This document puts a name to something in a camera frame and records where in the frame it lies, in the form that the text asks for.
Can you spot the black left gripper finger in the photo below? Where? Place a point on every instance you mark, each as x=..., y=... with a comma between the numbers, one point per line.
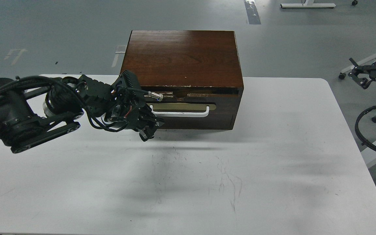
x=148, y=124
x=133, y=88

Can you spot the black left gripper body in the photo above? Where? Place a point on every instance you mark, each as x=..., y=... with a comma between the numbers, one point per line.
x=108, y=106

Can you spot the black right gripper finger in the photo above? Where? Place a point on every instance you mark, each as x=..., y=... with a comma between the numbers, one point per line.
x=357, y=70

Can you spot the wooden drawer with white handle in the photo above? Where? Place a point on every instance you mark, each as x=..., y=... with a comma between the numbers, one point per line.
x=213, y=108

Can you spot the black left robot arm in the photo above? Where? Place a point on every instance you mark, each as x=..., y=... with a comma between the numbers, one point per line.
x=37, y=109

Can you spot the dark wooden drawer cabinet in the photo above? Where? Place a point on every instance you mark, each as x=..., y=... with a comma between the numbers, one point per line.
x=169, y=60

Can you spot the white table leg base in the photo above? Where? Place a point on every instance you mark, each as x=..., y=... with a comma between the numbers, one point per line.
x=307, y=4

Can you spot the grey floor tape strip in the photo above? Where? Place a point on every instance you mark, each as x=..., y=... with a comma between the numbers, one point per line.
x=252, y=12

